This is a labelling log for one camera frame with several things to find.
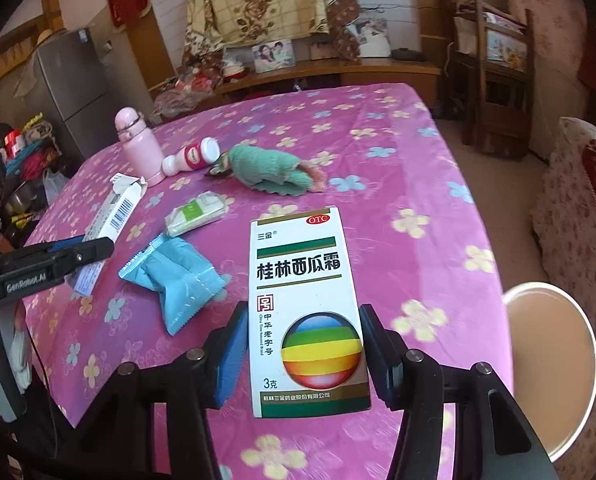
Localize green plush toy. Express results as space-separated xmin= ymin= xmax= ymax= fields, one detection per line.
xmin=228 ymin=145 xmax=326 ymax=197

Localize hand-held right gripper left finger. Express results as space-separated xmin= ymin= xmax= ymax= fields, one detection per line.
xmin=68 ymin=301 xmax=251 ymax=480

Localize white pill bottle pink label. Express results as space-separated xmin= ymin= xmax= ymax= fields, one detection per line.
xmin=162 ymin=137 xmax=221 ymax=177

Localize pink water bottle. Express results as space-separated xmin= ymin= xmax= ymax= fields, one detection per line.
xmin=115 ymin=106 xmax=165 ymax=186

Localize blue white snack packet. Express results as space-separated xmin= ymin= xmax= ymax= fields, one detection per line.
xmin=118 ymin=234 xmax=229 ymax=337

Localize black snack packet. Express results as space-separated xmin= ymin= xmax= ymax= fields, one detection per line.
xmin=204 ymin=152 xmax=236 ymax=178

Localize pale hanging plastic bag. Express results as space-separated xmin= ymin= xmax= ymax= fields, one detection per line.
xmin=42 ymin=167 xmax=71 ymax=206

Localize long white medicine box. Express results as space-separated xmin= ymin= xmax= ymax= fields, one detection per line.
xmin=68 ymin=172 xmax=148 ymax=296

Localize clear plastic bags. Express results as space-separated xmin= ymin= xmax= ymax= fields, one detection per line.
xmin=153 ymin=72 xmax=219 ymax=121

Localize dark wooden chair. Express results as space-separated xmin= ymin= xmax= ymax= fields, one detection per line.
xmin=445 ymin=0 xmax=536 ymax=161

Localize floral covered armchair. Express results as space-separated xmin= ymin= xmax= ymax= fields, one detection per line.
xmin=530 ymin=116 xmax=596 ymax=466

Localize white medicine box green stripes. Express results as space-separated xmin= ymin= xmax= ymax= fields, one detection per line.
xmin=249 ymin=206 xmax=372 ymax=418

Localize low wooden cabinet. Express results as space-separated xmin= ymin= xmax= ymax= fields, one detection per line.
xmin=213 ymin=57 xmax=441 ymax=108

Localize grey refrigerator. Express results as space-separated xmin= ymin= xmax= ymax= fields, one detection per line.
xmin=0 ymin=27 xmax=153 ymax=161

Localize large photo print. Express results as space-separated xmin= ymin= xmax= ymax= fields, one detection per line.
xmin=348 ymin=17 xmax=393 ymax=58

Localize yellow brown floral quilt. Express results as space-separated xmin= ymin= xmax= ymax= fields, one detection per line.
xmin=185 ymin=0 xmax=363 ymax=63

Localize pink floral curtain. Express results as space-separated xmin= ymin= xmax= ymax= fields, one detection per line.
xmin=500 ymin=0 xmax=596 ymax=121

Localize pink floral bed sheet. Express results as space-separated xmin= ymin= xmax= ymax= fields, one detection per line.
xmin=20 ymin=82 xmax=516 ymax=480

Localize green white wrapped packet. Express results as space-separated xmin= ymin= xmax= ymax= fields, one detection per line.
xmin=164 ymin=191 xmax=227 ymax=239

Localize wooden door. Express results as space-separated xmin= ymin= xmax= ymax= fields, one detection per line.
xmin=105 ymin=10 xmax=176 ymax=111

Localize pile of colourful bags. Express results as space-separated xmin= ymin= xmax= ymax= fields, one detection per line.
xmin=0 ymin=115 xmax=78 ymax=241

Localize small framed couple photo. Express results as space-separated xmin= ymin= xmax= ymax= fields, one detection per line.
xmin=251 ymin=38 xmax=296 ymax=74

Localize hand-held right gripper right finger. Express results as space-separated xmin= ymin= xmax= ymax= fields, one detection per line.
xmin=359 ymin=304 xmax=561 ymax=480

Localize black cable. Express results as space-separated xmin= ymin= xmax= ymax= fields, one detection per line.
xmin=30 ymin=340 xmax=61 ymax=466

